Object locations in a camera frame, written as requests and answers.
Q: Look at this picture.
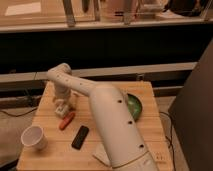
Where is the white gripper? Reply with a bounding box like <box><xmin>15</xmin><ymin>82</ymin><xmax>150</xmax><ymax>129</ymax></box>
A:
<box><xmin>54</xmin><ymin>83</ymin><xmax>77</xmax><ymax>110</ymax></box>

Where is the white plastic bottle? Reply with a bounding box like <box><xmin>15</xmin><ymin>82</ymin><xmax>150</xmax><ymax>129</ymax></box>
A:
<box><xmin>54</xmin><ymin>99</ymin><xmax>70</xmax><ymax>118</ymax></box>

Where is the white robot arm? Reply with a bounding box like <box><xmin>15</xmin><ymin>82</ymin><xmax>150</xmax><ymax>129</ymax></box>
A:
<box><xmin>47</xmin><ymin>63</ymin><xmax>159</xmax><ymax>171</ymax></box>

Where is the green ceramic bowl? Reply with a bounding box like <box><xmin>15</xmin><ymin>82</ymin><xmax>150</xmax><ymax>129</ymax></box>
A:
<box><xmin>128</xmin><ymin>93</ymin><xmax>143</xmax><ymax>121</ymax></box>

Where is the black rectangular block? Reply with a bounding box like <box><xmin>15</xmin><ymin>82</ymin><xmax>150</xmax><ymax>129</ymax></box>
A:
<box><xmin>71</xmin><ymin>126</ymin><xmax>89</xmax><ymax>150</ymax></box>

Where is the white paper cup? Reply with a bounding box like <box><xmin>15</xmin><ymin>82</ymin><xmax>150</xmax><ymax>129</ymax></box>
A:
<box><xmin>21</xmin><ymin>125</ymin><xmax>47</xmax><ymax>150</ymax></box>

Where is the white sponge block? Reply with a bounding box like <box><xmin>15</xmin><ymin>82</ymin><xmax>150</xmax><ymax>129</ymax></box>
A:
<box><xmin>92</xmin><ymin>143</ymin><xmax>111</xmax><ymax>167</ymax></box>

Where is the black cable on floor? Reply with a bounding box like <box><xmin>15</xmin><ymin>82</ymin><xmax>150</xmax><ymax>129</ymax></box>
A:
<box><xmin>0</xmin><ymin>107</ymin><xmax>38</xmax><ymax>118</ymax></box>

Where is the black cable beside table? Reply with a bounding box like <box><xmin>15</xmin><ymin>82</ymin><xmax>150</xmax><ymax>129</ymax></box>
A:
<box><xmin>159</xmin><ymin>111</ymin><xmax>178</xmax><ymax>171</ymax></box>

